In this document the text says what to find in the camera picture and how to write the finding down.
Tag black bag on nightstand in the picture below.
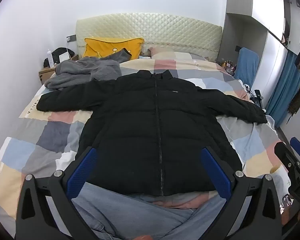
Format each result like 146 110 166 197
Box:
52 47 75 64

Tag black puffer jacket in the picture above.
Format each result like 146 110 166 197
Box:
37 70 267 196

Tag grey fleece garment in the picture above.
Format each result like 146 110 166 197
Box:
44 48 132 89

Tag white bottle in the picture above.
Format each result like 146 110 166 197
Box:
47 50 54 68

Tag patchwork checked duvet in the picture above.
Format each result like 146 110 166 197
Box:
0 56 291 237

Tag blue towel on chair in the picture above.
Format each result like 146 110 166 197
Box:
234 47 259 87

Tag grey wardrobe cabinet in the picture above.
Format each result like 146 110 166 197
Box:
218 0 300 103

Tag wooden nightstand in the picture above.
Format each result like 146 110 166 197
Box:
38 54 80 85

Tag yellow pillow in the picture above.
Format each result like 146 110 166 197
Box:
83 37 144 60

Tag wall socket panel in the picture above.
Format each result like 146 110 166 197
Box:
66 35 77 43

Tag blue jeans legs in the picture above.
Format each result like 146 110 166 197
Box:
72 183 225 239

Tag blue curtain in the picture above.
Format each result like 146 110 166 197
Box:
266 51 300 127

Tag pink patterned pillow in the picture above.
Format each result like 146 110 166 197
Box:
148 47 178 60

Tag black tripod stand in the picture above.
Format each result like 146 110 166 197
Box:
244 84 266 112

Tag cream quilted headboard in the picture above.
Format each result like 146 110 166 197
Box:
75 12 223 61

